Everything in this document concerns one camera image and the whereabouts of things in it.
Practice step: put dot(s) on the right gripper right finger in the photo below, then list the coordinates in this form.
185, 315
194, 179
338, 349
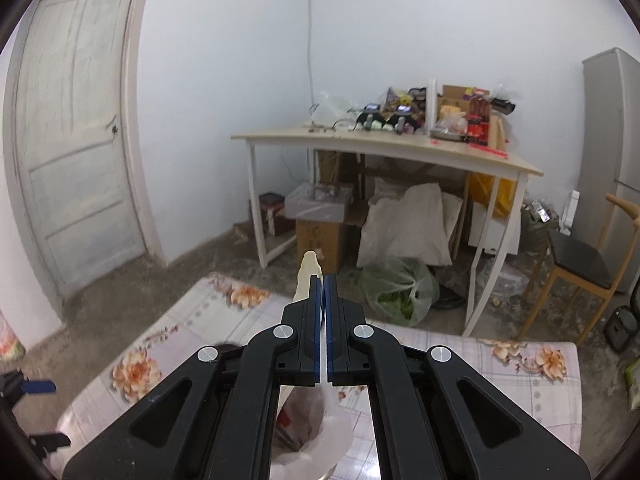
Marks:
434, 416

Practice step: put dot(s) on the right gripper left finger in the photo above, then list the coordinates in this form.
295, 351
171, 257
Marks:
213, 416

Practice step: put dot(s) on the floral tablecloth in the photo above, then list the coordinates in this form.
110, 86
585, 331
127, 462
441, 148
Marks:
543, 378

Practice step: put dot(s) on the green vegetable plastic bag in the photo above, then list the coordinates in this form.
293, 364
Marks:
402, 290

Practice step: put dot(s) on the white sack under table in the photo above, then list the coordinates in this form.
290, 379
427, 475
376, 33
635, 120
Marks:
409, 222

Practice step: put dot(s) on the black rice cooker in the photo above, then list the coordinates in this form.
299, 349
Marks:
620, 329

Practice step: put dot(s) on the wooden chair black seat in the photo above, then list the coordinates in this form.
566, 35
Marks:
583, 266

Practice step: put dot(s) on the cardboard box under table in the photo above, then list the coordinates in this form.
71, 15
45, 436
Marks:
326, 239

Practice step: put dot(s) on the beige work table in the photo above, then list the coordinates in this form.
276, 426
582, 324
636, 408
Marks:
467, 157

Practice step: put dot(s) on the white wooden door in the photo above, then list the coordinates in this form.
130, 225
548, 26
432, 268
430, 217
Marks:
67, 121

